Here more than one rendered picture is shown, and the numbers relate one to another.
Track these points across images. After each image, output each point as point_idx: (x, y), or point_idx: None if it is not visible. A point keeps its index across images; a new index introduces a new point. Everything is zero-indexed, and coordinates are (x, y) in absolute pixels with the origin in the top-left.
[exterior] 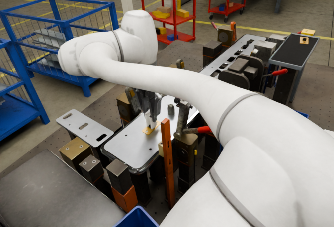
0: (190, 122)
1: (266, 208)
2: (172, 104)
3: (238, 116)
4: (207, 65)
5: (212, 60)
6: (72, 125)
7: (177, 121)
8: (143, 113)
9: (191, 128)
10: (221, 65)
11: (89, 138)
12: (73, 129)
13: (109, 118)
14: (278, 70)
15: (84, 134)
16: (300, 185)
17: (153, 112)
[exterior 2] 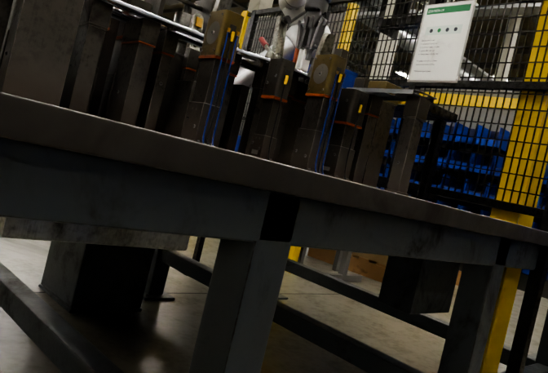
0: (249, 66)
1: None
2: (268, 51)
3: None
4: (139, 8)
5: None
6: (405, 95)
7: (284, 44)
8: (311, 53)
9: (271, 49)
10: (112, 4)
11: (376, 95)
12: (400, 96)
13: (355, 89)
14: None
15: (383, 95)
16: None
17: (302, 46)
